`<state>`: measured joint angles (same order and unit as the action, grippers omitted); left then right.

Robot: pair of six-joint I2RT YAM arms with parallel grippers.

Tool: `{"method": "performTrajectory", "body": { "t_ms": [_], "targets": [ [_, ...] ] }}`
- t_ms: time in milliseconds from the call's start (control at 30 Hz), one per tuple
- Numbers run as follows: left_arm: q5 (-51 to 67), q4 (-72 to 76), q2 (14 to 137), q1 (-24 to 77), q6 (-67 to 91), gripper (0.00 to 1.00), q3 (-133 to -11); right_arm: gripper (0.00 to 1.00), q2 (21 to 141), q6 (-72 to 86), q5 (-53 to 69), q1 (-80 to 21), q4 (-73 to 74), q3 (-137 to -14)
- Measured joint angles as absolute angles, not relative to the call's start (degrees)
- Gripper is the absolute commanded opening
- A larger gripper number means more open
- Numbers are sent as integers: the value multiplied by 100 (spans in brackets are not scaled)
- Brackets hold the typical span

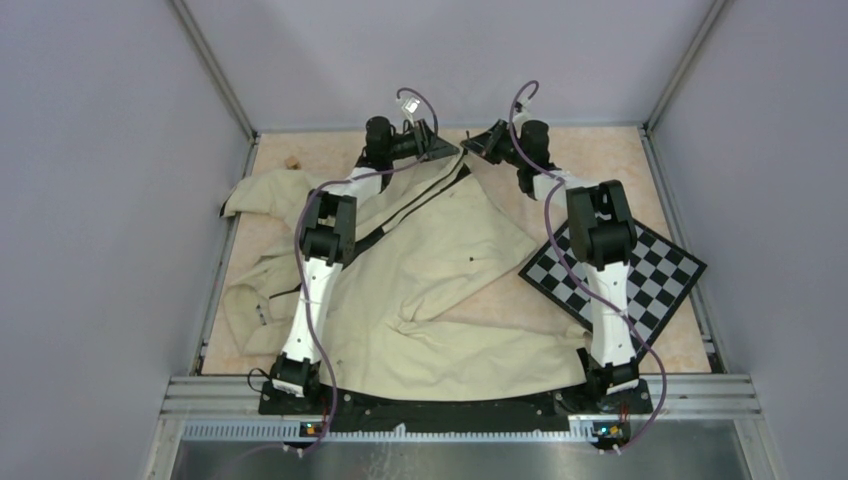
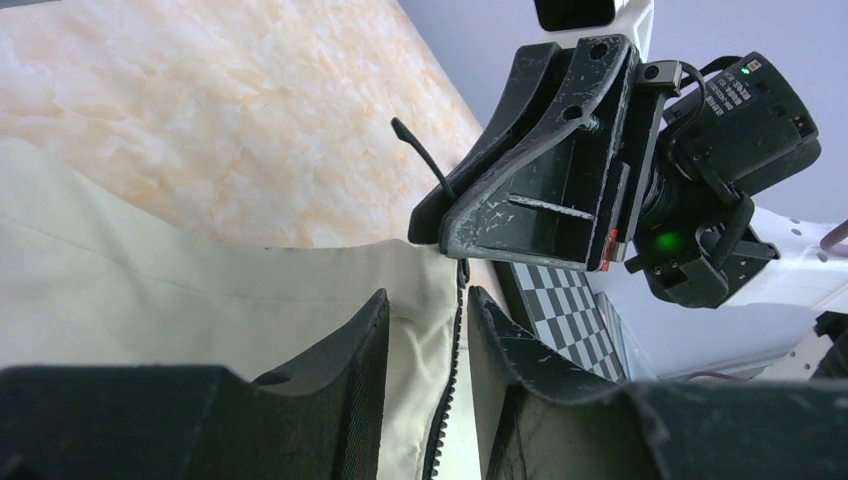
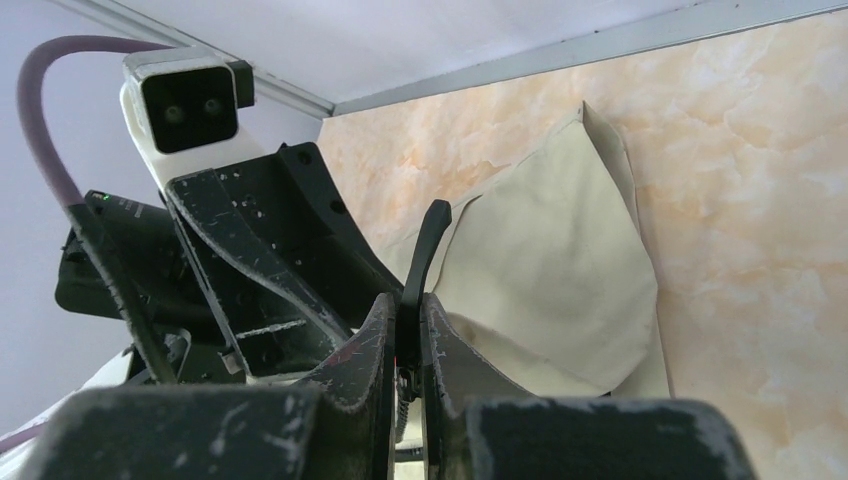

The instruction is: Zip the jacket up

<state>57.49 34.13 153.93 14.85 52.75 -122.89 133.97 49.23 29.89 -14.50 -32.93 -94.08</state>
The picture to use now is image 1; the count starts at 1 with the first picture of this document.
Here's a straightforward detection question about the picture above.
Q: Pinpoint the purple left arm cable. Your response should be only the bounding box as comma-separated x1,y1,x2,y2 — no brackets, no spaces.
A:
284,87,440,458

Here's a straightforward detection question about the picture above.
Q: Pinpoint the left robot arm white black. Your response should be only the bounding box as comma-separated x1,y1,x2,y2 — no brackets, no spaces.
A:
270,116,459,414

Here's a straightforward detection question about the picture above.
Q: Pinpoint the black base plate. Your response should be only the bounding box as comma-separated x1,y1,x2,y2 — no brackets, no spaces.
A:
258,382,653,433

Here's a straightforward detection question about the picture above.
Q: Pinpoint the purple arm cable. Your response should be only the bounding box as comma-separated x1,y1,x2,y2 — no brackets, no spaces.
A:
284,87,440,458
507,80,670,456

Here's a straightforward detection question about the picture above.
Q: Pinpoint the beige zip jacket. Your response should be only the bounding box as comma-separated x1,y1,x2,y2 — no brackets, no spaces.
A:
220,153,593,403

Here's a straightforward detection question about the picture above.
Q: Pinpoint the black white checkerboard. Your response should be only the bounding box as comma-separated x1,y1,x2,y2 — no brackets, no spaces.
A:
517,215,708,362

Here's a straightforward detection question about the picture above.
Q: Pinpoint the aluminium frame rail front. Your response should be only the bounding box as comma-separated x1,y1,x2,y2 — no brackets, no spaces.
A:
160,374,762,445

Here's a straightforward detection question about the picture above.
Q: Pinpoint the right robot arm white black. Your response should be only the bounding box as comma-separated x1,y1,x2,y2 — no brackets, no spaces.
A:
461,120,640,412

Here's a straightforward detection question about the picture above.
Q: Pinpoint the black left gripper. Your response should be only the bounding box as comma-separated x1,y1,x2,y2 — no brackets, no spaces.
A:
384,119,458,163

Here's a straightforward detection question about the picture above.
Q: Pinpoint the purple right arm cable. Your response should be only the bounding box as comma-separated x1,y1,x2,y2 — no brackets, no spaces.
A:
507,80,670,456

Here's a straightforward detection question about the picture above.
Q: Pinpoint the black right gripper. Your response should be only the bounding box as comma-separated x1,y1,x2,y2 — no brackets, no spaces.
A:
460,121,526,171

